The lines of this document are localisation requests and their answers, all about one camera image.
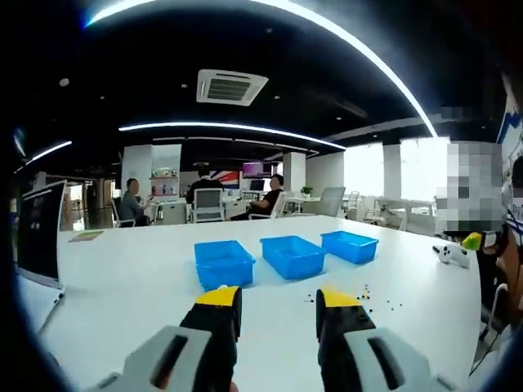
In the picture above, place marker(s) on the black office chair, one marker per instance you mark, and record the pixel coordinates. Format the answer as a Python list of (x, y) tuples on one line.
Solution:
[(484, 286)]

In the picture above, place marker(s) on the black resistors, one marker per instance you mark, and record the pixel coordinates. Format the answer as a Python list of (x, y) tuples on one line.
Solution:
[(366, 295)]

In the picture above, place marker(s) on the long curved ceiling light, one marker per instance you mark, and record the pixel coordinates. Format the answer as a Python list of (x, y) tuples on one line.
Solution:
[(408, 93)]

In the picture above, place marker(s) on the white mesh office chair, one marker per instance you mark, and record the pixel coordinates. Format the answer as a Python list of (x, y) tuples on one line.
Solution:
[(207, 204), (118, 212), (280, 204)]

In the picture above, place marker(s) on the grey office chair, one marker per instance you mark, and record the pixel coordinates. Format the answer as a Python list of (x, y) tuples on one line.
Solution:
[(332, 200)]

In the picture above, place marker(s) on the curved ceiling light strip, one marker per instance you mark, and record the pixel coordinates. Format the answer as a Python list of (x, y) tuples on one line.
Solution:
[(245, 126)]

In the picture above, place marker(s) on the striped flag wall poster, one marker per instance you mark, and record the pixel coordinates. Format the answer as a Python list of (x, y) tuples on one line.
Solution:
[(226, 179)]

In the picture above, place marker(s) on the small potted plant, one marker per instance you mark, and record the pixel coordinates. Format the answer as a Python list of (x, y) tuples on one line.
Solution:
[(306, 191)]

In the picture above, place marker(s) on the white display shelf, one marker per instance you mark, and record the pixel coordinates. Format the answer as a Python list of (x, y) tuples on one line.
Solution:
[(163, 185)]

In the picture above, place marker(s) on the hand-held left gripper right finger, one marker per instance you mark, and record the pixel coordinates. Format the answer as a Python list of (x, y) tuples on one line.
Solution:
[(343, 322)]

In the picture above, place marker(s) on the purple screen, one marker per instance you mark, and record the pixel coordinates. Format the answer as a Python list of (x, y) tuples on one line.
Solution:
[(255, 168)]

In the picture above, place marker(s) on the person's left hand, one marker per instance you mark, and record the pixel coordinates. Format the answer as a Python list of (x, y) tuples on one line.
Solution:
[(235, 388)]

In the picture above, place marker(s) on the straight ceiling light strip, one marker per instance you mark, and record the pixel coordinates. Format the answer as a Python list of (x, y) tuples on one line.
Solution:
[(49, 151)]

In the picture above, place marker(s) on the open silver laptop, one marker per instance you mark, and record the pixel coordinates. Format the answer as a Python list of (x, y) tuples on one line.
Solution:
[(38, 228)]

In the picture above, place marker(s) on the blue plastic bin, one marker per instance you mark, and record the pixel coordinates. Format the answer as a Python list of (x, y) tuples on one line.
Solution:
[(224, 265), (294, 259), (351, 249)]

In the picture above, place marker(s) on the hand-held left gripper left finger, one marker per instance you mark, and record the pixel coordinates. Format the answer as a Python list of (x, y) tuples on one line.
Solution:
[(212, 326)]

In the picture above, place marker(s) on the person's right hand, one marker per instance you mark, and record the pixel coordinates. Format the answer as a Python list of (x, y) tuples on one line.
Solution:
[(508, 249)]

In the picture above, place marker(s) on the ceiling air conditioner vent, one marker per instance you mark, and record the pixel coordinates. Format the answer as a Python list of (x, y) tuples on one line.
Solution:
[(231, 87)]

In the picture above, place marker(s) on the white game controller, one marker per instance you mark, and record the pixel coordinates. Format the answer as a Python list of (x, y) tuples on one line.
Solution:
[(447, 254)]

